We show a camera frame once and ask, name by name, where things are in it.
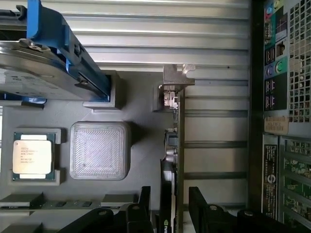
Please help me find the grey parts rack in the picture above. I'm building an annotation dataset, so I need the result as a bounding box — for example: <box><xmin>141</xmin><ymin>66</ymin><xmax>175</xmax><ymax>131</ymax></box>
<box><xmin>0</xmin><ymin>69</ymin><xmax>186</xmax><ymax>233</ymax></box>

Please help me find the CPU with silver lid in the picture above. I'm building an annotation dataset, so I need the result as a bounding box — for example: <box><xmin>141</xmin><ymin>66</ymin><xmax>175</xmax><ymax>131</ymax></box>
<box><xmin>12</xmin><ymin>132</ymin><xmax>56</xmax><ymax>181</ymax></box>

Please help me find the black computer case rear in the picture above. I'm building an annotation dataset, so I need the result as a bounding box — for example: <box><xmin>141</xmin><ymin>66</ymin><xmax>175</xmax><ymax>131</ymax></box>
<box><xmin>248</xmin><ymin>0</ymin><xmax>311</xmax><ymax>233</ymax></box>

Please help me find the hard disk in blue caddy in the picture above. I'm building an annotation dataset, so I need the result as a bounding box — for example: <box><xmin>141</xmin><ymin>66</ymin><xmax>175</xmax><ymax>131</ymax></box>
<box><xmin>0</xmin><ymin>0</ymin><xmax>113</xmax><ymax>102</ymax></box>

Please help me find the graphics card with metal bracket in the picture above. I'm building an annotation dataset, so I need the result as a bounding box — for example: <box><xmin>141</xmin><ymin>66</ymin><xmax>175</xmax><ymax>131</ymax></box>
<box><xmin>158</xmin><ymin>63</ymin><xmax>196</xmax><ymax>233</ymax></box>

